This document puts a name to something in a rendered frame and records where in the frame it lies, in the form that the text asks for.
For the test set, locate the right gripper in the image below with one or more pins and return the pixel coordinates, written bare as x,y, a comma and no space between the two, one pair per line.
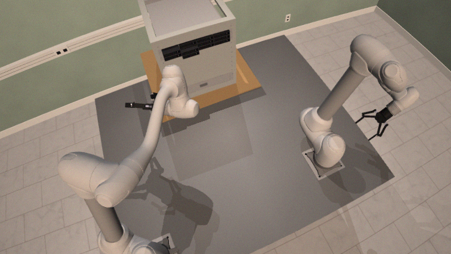
381,117

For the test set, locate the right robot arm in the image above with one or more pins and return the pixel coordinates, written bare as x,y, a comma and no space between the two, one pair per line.
368,56

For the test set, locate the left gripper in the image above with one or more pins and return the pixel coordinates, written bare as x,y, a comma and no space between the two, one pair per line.
138,105

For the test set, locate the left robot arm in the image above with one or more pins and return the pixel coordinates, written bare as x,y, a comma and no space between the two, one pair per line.
104,184

